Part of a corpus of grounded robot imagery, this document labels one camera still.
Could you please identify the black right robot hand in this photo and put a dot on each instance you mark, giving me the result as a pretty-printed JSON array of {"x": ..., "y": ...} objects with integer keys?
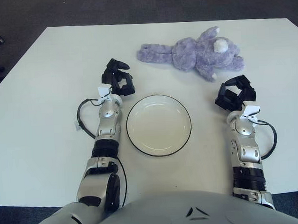
[{"x": 232, "y": 97}]

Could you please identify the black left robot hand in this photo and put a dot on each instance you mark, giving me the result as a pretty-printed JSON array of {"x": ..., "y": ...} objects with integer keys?
[{"x": 117, "y": 79}]

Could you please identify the purple plush rabbit doll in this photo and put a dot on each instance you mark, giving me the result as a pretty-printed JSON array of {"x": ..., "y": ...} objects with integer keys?
[{"x": 186, "y": 54}]

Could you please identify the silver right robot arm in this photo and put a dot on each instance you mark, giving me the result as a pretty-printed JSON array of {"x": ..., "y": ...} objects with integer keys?
[{"x": 246, "y": 149}]

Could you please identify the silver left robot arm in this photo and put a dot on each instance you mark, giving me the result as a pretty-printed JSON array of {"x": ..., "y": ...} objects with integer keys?
[{"x": 107, "y": 129}]

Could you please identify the white plate black rim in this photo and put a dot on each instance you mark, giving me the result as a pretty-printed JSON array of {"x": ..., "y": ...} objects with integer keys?
[{"x": 158, "y": 126}]

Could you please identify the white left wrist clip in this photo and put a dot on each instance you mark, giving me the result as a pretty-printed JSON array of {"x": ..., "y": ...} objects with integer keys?
[{"x": 104, "y": 90}]

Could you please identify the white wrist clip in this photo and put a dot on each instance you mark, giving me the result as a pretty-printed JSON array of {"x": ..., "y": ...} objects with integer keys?
[
  {"x": 104, "y": 90},
  {"x": 250, "y": 110}
]

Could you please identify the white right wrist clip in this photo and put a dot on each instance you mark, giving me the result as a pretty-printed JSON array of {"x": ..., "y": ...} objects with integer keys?
[{"x": 250, "y": 110}]

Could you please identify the silver robot torso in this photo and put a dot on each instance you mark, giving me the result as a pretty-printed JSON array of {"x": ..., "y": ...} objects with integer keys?
[{"x": 169, "y": 216}]

